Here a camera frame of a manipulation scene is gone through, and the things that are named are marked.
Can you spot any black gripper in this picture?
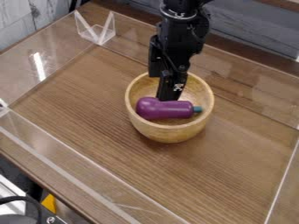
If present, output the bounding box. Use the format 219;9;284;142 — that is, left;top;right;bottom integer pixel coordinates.
148;13;211;102

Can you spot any purple toy eggplant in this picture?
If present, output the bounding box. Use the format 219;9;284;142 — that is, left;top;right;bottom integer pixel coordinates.
135;97;203;120

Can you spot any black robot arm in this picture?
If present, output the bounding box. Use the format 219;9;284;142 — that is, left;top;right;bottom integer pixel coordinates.
148;0;212;102

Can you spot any light wooden bowl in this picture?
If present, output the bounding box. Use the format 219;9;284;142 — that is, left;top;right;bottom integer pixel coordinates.
124;73;215;144

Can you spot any black device with yellow label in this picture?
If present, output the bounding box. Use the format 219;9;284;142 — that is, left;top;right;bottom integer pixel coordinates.
25;193;92;224

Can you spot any clear acrylic corner bracket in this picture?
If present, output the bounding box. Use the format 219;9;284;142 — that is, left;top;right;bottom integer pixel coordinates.
73;10;116;46

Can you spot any clear acrylic tray wall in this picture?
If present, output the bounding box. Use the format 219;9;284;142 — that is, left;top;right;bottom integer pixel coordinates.
0;99;189;224

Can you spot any black cable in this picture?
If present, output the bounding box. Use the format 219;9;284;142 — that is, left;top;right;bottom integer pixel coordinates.
0;195;43;224

